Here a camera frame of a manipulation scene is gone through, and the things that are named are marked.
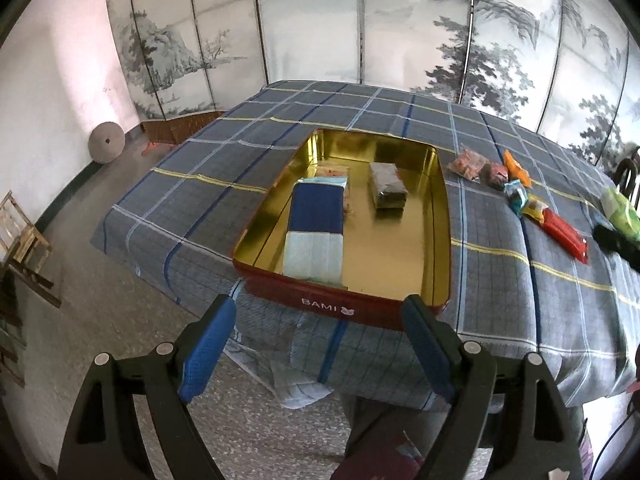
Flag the light wooden chair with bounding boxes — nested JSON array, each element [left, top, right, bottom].
[[0, 191, 63, 308]]

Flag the brown wrapped snack block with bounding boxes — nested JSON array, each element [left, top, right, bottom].
[[369, 161, 408, 211]]

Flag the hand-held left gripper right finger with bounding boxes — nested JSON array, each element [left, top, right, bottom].
[[401, 294, 586, 480]]

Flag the green packet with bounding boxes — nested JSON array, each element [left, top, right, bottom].
[[600, 186, 640, 241]]

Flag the plaid grey blue tablecloth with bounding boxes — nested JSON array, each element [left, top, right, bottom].
[[91, 80, 640, 411]]

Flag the teal snack packet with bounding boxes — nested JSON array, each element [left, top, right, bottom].
[[504, 180, 528, 217]]

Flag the dark wooden chair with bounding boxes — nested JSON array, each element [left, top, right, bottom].
[[614, 145, 640, 206]]

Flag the clear packet of red candy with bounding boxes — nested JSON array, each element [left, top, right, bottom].
[[448, 147, 488, 183]]

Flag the dark red snack packet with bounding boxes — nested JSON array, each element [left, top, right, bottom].
[[481, 162, 509, 191]]

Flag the orange snack packet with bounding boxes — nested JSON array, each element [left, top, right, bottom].
[[502, 150, 533, 186]]

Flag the painted folding screen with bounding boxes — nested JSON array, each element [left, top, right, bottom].
[[103, 0, 640, 166]]

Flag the long red snack packet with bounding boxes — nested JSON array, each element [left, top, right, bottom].
[[541, 208, 590, 263]]

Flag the round stone wheel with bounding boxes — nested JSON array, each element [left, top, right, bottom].
[[88, 121, 126, 164]]

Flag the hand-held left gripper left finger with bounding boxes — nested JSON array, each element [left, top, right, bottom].
[[57, 294, 238, 480]]

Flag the blue and white packet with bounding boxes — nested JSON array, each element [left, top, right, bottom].
[[282, 178, 348, 286]]

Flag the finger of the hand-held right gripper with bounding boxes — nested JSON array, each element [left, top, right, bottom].
[[593, 224, 640, 273]]

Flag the red tin box gold inside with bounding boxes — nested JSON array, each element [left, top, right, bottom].
[[231, 128, 452, 332]]

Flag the yellow and white snack packet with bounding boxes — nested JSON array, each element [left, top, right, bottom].
[[520, 195, 550, 222]]

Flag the blue cable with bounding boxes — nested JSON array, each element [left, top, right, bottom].
[[590, 400, 636, 480]]

